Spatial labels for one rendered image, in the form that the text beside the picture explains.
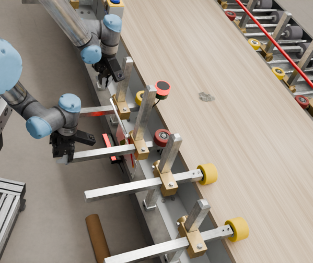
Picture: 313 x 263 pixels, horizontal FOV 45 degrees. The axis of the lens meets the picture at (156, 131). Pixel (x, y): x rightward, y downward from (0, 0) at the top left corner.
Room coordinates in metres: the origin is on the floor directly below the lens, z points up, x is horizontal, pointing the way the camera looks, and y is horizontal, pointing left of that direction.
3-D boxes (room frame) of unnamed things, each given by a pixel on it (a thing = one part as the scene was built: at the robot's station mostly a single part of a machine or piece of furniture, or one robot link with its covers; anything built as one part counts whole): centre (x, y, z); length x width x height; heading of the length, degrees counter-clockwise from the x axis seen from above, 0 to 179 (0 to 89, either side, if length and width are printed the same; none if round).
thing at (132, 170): (1.14, 0.11, 0.75); 0.26 x 0.01 x 0.10; 35
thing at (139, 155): (1.11, 0.06, 0.85); 0.14 x 0.06 x 0.05; 35
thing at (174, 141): (0.92, -0.07, 0.93); 0.04 x 0.04 x 0.48; 35
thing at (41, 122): (0.83, 0.37, 1.12); 0.11 x 0.11 x 0.08; 63
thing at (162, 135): (1.15, -0.04, 0.85); 0.08 x 0.08 x 0.11
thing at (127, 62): (1.33, 0.21, 0.87); 0.04 x 0.04 x 0.48; 35
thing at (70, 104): (0.91, 0.31, 1.12); 0.09 x 0.08 x 0.11; 153
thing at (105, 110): (1.25, 0.27, 0.84); 0.44 x 0.03 x 0.04; 125
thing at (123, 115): (1.31, 0.20, 0.84); 0.14 x 0.06 x 0.05; 35
